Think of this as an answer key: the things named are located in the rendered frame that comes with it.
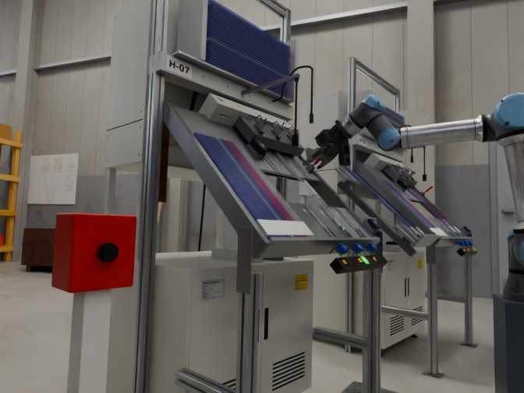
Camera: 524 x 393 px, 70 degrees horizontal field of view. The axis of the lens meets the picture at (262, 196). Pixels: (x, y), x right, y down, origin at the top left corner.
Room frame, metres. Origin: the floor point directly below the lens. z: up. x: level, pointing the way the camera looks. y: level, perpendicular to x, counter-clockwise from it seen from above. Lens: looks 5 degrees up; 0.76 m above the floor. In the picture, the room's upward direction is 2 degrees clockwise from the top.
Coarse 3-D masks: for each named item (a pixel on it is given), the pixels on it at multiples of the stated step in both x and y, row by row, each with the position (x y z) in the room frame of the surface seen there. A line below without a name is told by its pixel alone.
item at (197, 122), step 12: (180, 108) 1.39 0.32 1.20; (192, 120) 1.36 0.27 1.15; (204, 120) 1.44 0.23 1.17; (192, 132) 1.29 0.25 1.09; (204, 132) 1.35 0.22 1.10; (216, 132) 1.41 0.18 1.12; (228, 132) 1.49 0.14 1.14; (252, 156) 1.44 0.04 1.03; (276, 156) 1.60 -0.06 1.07; (288, 156) 1.69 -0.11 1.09; (264, 168) 1.42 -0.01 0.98; (276, 168) 1.48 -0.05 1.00; (288, 168) 1.56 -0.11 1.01; (300, 168) 1.66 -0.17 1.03; (312, 180) 1.65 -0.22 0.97
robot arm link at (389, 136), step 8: (376, 120) 1.28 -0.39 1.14; (384, 120) 1.28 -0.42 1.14; (368, 128) 1.31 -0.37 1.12; (376, 128) 1.28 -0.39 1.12; (384, 128) 1.27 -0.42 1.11; (392, 128) 1.27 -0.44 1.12; (376, 136) 1.30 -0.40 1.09; (384, 136) 1.27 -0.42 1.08; (392, 136) 1.26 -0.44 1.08; (400, 136) 1.28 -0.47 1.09; (384, 144) 1.28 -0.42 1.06; (392, 144) 1.30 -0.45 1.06
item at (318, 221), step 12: (300, 204) 1.35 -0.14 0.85; (300, 216) 1.28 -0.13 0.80; (312, 216) 1.33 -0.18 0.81; (324, 216) 1.40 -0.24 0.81; (336, 216) 1.47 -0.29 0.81; (348, 216) 1.55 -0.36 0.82; (312, 228) 1.26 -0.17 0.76; (324, 228) 1.30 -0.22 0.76; (336, 228) 1.38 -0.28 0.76; (348, 228) 1.44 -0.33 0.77; (360, 228) 1.52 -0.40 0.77
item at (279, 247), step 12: (276, 240) 1.02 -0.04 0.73; (288, 240) 1.05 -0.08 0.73; (300, 240) 1.10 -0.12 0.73; (312, 240) 1.14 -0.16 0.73; (324, 240) 1.20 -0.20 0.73; (336, 240) 1.25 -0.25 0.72; (348, 240) 1.31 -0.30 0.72; (360, 240) 1.38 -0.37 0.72; (372, 240) 1.45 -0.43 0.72; (264, 252) 1.03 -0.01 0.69; (276, 252) 1.07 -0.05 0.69; (288, 252) 1.11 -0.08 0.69; (300, 252) 1.16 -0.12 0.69; (312, 252) 1.21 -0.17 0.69; (324, 252) 1.27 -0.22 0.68; (336, 252) 1.33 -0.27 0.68; (348, 252) 1.40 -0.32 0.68
